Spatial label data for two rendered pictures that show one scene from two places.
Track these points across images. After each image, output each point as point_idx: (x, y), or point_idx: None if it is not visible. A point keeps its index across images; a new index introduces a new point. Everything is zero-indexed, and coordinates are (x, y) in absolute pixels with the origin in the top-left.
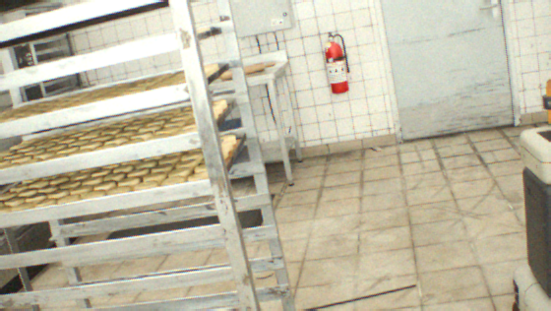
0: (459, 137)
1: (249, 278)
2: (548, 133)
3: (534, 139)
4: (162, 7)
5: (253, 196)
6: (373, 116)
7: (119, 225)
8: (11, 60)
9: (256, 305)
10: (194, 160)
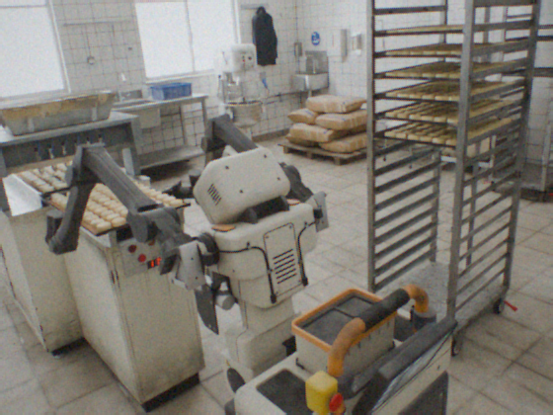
0: None
1: (367, 172)
2: (406, 327)
3: (408, 312)
4: None
5: None
6: None
7: (499, 168)
8: (526, 53)
9: (367, 184)
10: (418, 133)
